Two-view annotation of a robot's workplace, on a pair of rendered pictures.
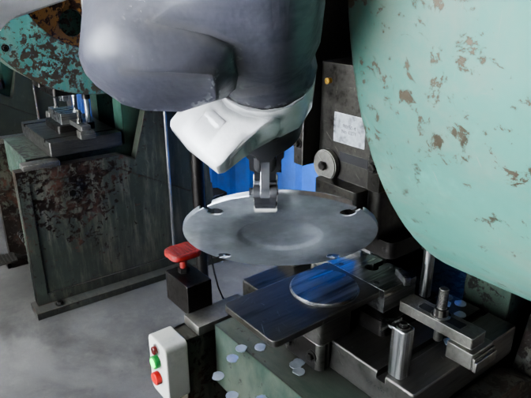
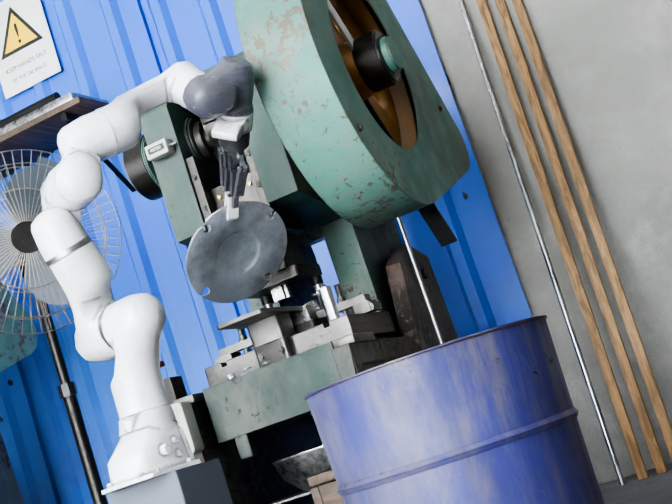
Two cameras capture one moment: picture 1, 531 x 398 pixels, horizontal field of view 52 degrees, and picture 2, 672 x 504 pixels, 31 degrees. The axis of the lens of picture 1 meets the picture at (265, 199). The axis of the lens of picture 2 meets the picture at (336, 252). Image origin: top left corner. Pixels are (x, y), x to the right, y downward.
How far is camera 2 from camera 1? 254 cm
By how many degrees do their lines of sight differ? 43
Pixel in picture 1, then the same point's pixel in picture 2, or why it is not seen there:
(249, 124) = (240, 122)
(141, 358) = not seen: outside the picture
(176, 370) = (190, 422)
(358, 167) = not seen: hidden behind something
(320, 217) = (258, 224)
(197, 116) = (221, 126)
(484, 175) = (317, 112)
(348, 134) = not seen: hidden behind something
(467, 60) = (297, 79)
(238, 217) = (218, 233)
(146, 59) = (218, 90)
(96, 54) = (202, 93)
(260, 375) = (254, 382)
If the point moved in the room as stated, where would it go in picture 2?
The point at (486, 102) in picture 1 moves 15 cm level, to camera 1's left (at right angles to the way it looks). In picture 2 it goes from (307, 88) to (252, 96)
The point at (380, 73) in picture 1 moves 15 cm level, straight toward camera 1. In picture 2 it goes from (273, 100) to (287, 76)
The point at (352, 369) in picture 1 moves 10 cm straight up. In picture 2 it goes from (309, 340) to (297, 304)
